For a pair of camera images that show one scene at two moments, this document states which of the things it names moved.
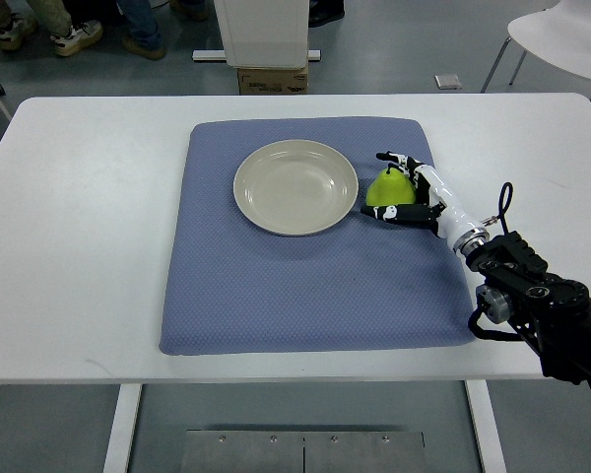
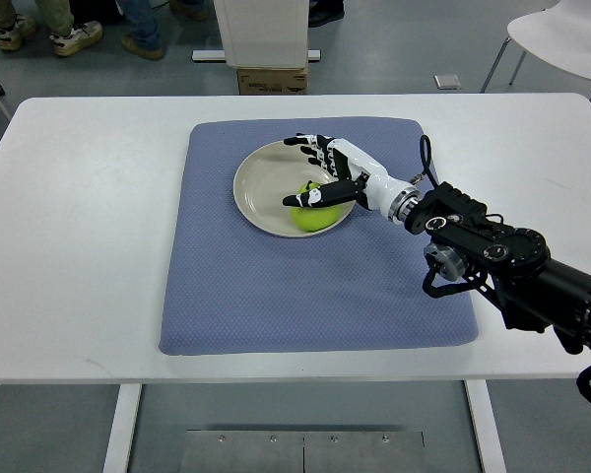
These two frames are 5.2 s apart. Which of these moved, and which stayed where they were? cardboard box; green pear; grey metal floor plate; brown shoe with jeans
Moved: green pear
Stayed: brown shoe with jeans; grey metal floor plate; cardboard box
